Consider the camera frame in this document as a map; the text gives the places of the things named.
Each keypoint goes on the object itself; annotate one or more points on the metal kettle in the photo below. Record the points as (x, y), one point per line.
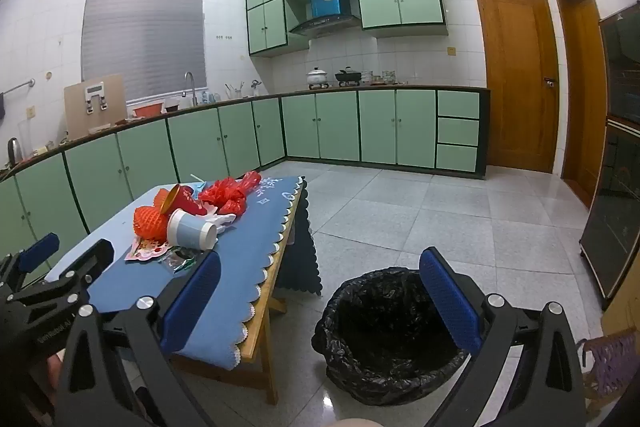
(14, 152)

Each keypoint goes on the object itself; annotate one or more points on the wide wooden door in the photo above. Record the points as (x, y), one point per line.
(515, 82)

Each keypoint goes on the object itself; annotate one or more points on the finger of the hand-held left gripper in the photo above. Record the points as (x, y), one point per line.
(37, 252)
(85, 262)

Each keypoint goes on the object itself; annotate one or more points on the dark glass cabinet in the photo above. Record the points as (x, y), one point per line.
(615, 207)

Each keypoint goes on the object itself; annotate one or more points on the wooden folding table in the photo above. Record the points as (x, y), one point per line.
(262, 322)

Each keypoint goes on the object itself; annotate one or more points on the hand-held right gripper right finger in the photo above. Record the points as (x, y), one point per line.
(447, 302)

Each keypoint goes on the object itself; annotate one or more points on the woven chair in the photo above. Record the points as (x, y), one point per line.
(610, 357)

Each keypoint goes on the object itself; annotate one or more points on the white plastic hook rack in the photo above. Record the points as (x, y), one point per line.
(95, 89)

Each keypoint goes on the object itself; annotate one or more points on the green lower kitchen cabinets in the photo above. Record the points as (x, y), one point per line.
(340, 127)

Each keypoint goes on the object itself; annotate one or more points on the stack of bowls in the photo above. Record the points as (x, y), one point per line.
(367, 78)

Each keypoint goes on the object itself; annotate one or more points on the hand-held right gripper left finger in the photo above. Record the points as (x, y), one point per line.
(192, 302)

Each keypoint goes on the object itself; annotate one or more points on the red basin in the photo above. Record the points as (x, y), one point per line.
(147, 110)

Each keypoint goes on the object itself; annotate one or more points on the cardboard box on counter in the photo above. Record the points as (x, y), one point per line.
(116, 97)

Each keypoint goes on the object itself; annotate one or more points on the white cooking pot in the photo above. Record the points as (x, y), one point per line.
(317, 78)

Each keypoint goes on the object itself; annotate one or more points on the trash bin with black bag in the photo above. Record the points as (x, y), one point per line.
(350, 307)

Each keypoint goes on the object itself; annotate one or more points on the crumpled white tissue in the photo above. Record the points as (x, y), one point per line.
(222, 221)

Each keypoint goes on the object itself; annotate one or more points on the red paper cup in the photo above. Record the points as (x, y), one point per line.
(187, 202)

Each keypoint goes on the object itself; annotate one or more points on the black wok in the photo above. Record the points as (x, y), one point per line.
(347, 78)

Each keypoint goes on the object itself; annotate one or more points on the grey window blind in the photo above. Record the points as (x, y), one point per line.
(145, 32)

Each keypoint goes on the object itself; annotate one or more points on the metal faucet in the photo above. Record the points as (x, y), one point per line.
(193, 94)

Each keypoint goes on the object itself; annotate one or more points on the clear plastic wrapper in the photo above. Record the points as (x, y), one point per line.
(177, 259)

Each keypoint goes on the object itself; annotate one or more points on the red plastic bag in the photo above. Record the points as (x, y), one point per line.
(227, 192)

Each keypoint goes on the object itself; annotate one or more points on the narrow wooden door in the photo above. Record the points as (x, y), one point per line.
(585, 107)

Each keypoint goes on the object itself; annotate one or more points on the pink printed wrapper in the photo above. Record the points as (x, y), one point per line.
(145, 252)

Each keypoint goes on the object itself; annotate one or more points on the thin drinking straw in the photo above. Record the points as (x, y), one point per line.
(197, 181)

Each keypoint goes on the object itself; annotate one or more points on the range hood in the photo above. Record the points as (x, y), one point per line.
(325, 26)

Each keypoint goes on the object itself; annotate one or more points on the blue and white cup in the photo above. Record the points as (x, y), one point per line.
(192, 232)

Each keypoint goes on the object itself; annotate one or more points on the utensil holder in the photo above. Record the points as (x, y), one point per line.
(234, 93)

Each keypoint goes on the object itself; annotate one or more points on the wooden table, blue cloth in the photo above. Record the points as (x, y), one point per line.
(240, 267)

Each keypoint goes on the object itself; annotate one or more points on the blue box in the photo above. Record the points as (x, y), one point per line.
(329, 4)

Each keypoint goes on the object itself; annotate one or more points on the metal towel rail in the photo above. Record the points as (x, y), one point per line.
(20, 86)

